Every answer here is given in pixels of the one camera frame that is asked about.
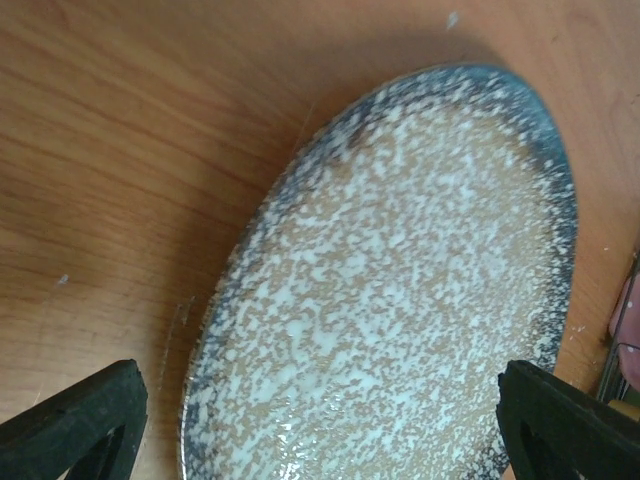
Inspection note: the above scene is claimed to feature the speckled grey large plate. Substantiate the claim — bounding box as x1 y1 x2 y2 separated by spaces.
179 64 578 479

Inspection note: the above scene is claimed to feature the dark wire dish rack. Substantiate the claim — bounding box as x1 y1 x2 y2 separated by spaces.
596 256 639 403

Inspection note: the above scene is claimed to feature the pink white dotted plate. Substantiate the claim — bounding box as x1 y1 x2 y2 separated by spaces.
609 275 639 391

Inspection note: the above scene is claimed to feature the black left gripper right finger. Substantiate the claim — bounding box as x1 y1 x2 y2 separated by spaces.
496 360 639 479

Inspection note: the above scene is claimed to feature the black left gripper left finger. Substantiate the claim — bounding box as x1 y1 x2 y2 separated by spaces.
1 359 148 479

